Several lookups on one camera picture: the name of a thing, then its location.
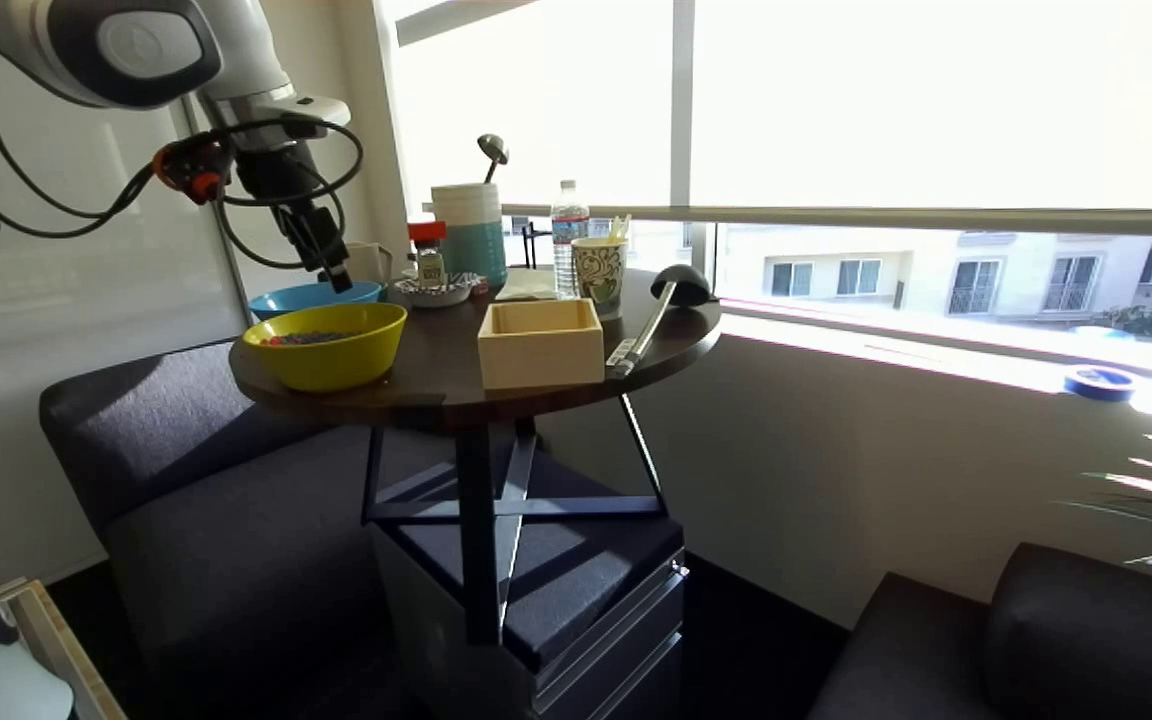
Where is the clear plastic water bottle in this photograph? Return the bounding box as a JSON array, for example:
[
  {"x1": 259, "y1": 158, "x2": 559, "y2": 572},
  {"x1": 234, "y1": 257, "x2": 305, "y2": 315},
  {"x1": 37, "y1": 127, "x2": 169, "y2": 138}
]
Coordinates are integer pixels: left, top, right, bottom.
[{"x1": 549, "y1": 176, "x2": 593, "y2": 294}]

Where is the blue plastic bowl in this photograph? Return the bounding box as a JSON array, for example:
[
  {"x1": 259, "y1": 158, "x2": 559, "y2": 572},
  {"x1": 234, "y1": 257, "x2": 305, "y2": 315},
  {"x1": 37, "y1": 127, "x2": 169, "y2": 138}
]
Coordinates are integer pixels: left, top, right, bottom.
[{"x1": 244, "y1": 277, "x2": 394, "y2": 325}]

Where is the wide white roller blind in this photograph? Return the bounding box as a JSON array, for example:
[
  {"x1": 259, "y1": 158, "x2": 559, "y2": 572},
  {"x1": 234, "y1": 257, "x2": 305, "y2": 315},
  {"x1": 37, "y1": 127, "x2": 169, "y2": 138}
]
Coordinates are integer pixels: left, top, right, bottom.
[{"x1": 689, "y1": 0, "x2": 1152, "y2": 239}]

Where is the black leather sofa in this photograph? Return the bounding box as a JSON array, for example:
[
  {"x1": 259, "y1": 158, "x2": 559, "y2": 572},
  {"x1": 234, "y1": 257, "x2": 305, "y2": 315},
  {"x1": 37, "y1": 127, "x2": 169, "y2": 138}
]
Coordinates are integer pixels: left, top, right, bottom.
[{"x1": 810, "y1": 540, "x2": 1152, "y2": 720}]

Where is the white and teal canister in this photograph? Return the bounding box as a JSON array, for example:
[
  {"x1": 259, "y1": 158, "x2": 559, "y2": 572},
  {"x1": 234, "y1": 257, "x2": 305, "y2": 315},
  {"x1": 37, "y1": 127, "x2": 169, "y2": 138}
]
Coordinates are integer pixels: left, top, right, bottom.
[{"x1": 428, "y1": 181, "x2": 513, "y2": 299}]

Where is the grey drawer cabinet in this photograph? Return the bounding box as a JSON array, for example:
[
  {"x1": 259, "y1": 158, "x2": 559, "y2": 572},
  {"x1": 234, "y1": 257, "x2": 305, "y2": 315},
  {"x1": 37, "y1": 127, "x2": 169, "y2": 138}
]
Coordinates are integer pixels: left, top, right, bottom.
[{"x1": 365, "y1": 453, "x2": 694, "y2": 720}]

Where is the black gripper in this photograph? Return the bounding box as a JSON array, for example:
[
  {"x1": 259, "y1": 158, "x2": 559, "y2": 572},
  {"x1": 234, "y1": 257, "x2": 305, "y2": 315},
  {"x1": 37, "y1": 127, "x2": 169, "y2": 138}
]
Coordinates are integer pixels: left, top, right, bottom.
[{"x1": 244, "y1": 138, "x2": 361, "y2": 294}]

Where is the speckled patterned paper cup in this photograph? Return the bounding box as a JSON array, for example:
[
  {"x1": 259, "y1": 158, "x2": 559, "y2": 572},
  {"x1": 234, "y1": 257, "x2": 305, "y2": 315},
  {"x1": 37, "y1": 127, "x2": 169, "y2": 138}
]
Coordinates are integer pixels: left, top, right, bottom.
[{"x1": 568, "y1": 236, "x2": 630, "y2": 325}]

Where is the narrow white roller blind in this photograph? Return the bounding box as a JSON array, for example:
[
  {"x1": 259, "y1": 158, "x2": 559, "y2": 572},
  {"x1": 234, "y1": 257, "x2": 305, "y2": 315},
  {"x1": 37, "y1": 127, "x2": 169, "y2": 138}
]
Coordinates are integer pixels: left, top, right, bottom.
[{"x1": 389, "y1": 0, "x2": 679, "y2": 225}]

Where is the white building outside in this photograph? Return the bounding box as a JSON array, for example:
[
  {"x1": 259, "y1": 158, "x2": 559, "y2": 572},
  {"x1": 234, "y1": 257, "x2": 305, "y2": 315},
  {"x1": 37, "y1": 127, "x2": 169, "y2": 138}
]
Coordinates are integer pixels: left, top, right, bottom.
[{"x1": 721, "y1": 225, "x2": 1152, "y2": 353}]

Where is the yellow plastic bowl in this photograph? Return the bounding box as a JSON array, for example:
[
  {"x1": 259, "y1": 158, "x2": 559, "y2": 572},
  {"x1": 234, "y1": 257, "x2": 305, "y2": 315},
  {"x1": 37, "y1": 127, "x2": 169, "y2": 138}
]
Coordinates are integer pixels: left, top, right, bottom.
[{"x1": 238, "y1": 299, "x2": 414, "y2": 401}]

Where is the black white patterned plate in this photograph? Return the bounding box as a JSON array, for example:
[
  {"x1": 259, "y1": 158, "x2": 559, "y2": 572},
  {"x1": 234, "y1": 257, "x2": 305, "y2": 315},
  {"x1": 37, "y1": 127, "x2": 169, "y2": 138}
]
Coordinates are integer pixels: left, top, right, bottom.
[{"x1": 389, "y1": 266, "x2": 487, "y2": 312}]

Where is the white window mullion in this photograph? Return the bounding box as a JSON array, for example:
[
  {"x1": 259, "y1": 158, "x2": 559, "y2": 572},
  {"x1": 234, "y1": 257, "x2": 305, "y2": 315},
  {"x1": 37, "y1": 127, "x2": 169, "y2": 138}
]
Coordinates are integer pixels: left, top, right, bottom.
[{"x1": 667, "y1": 0, "x2": 699, "y2": 217}]

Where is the light wooden frame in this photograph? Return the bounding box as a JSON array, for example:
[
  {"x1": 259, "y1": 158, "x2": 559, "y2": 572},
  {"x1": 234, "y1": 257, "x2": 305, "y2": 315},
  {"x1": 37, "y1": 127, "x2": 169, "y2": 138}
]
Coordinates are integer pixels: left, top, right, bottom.
[{"x1": 0, "y1": 576, "x2": 127, "y2": 720}]

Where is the dark grey fabric sofa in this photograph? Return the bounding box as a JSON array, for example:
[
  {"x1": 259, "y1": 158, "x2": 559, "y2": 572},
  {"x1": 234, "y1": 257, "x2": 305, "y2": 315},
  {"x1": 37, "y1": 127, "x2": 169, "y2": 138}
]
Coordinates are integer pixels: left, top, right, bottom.
[{"x1": 37, "y1": 332, "x2": 474, "y2": 720}]

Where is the light wooden open box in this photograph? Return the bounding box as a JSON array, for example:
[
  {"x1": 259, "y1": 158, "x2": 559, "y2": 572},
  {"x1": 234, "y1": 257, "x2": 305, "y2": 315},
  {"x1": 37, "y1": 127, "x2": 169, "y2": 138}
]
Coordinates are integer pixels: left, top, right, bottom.
[{"x1": 474, "y1": 291, "x2": 607, "y2": 397}]

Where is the black round brush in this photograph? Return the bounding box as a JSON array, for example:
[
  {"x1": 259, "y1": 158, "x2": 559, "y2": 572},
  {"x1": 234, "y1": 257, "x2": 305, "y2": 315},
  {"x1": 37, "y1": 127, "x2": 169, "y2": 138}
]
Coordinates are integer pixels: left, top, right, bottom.
[{"x1": 604, "y1": 260, "x2": 715, "y2": 374}]

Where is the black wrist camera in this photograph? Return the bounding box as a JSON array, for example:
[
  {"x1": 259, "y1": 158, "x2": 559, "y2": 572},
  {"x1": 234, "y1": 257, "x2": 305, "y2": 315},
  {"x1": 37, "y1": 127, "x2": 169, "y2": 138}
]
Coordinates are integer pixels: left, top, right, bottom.
[{"x1": 192, "y1": 127, "x2": 292, "y2": 190}]

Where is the metal ladle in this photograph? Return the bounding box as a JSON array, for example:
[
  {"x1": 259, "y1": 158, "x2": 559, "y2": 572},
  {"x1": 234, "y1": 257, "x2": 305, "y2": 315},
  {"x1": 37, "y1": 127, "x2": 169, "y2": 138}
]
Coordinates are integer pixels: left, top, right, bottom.
[{"x1": 474, "y1": 127, "x2": 513, "y2": 188}]

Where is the blue tape roll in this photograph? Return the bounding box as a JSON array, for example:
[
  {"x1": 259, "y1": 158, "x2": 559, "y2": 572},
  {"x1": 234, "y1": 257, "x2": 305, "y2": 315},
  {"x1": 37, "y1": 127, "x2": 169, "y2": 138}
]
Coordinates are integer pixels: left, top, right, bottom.
[{"x1": 1060, "y1": 365, "x2": 1137, "y2": 403}]

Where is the round dark wooden table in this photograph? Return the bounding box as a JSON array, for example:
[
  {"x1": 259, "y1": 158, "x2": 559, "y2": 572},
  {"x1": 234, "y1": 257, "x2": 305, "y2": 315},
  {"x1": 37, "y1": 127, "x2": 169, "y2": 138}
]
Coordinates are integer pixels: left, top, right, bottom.
[{"x1": 226, "y1": 264, "x2": 728, "y2": 653}]

